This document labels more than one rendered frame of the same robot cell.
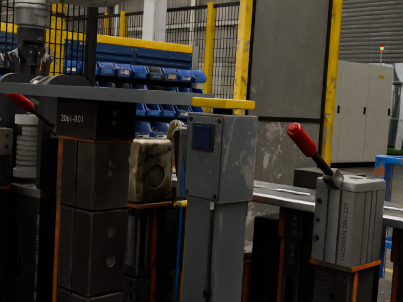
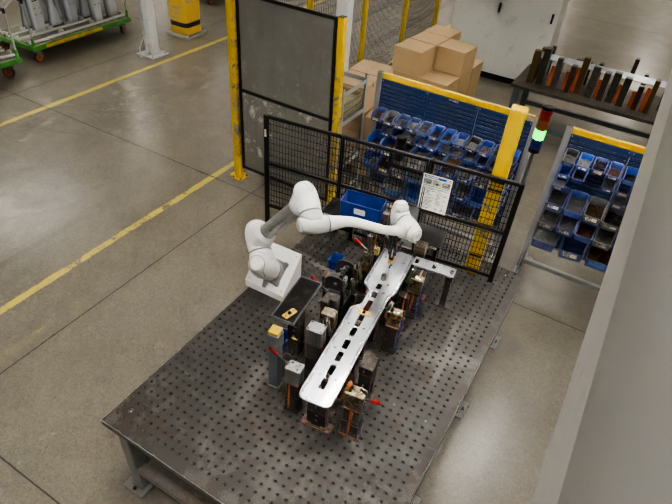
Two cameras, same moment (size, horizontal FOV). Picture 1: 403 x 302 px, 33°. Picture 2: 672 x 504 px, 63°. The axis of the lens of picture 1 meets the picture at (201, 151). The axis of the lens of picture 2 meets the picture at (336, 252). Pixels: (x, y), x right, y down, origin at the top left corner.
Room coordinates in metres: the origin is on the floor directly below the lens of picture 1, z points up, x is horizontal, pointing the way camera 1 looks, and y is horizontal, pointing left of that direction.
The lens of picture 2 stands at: (0.42, -1.98, 3.36)
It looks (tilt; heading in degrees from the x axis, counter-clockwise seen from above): 39 degrees down; 68
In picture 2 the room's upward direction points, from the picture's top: 5 degrees clockwise
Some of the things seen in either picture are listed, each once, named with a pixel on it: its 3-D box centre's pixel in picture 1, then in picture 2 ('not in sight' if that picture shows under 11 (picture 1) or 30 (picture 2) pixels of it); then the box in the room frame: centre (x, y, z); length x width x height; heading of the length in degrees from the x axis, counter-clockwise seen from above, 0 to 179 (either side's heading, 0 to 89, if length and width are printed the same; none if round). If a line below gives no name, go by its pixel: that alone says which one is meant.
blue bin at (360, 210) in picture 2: not in sight; (362, 207); (1.79, 1.03, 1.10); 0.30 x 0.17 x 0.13; 140
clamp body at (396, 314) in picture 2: not in sight; (391, 330); (1.64, 0.04, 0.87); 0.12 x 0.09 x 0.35; 138
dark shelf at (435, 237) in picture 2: not in sight; (383, 222); (1.92, 0.91, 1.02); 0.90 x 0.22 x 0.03; 138
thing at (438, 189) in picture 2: not in sight; (434, 193); (2.22, 0.80, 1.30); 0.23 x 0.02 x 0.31; 138
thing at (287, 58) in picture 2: not in sight; (284, 109); (1.69, 2.90, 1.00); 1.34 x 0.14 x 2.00; 131
